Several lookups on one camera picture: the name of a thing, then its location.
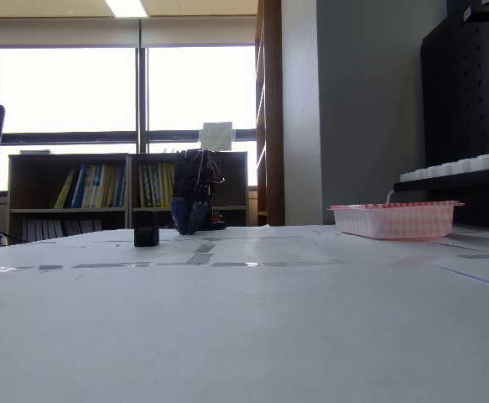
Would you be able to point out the tall brown wooden shelf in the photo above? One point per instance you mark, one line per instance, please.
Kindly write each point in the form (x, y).
(272, 126)

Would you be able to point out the ceiling light panel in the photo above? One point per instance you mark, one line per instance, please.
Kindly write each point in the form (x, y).
(126, 7)

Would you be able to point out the long silver tape strip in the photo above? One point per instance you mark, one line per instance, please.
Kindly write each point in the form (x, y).
(277, 264)

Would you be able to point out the small black cylinder object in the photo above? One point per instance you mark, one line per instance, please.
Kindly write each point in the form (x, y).
(146, 228)

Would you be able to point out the row of white binders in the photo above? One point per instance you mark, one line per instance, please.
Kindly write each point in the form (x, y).
(59, 228)

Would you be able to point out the narrow beige roller blind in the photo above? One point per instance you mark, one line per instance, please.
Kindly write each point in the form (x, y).
(198, 32)

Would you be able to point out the short silver tape strip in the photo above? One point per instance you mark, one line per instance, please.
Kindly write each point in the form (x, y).
(110, 265)

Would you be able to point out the black box with white label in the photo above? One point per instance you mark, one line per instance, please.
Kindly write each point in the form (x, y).
(487, 10)

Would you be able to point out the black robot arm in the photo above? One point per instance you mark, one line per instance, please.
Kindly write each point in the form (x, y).
(194, 157)

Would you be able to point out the row of yellow blue books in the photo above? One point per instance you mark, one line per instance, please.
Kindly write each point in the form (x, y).
(95, 186)

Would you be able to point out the black desk riser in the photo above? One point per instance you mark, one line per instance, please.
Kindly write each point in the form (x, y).
(479, 201)

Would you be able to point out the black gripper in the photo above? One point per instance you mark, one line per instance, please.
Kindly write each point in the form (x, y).
(190, 201)

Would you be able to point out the low wooden bookshelf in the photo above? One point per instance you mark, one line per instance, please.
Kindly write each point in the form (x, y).
(38, 184)

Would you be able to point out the pink checkered paper tray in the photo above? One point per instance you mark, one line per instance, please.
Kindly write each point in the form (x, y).
(395, 222)

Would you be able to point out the stack of papers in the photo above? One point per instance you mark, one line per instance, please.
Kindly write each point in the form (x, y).
(36, 151)

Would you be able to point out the wide beige roller blind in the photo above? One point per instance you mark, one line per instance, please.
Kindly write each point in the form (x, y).
(59, 33)

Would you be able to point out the white keyboard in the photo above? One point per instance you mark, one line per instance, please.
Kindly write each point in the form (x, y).
(458, 168)

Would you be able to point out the black pegboard panel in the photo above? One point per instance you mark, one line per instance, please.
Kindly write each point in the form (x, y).
(462, 105)

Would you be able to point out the paper sign in clear stand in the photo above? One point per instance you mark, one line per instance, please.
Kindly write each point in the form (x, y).
(217, 136)

